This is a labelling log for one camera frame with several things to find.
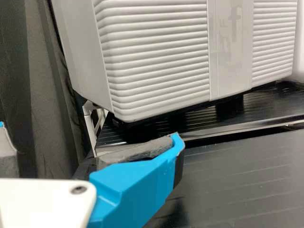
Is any black platform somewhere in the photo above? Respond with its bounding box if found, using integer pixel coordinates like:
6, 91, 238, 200
71, 129, 304, 228
95, 80, 304, 149

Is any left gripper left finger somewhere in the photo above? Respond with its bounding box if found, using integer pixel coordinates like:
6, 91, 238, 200
0, 121, 19, 178

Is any incubator door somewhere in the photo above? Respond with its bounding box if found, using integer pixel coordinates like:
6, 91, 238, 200
94, 0, 299, 123

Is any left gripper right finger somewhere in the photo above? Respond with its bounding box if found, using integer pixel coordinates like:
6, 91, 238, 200
87, 133, 185, 228

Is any white box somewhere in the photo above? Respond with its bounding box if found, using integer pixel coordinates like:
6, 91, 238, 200
292, 0, 304, 84

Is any white incubator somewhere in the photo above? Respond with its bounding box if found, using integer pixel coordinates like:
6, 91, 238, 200
50, 0, 245, 144

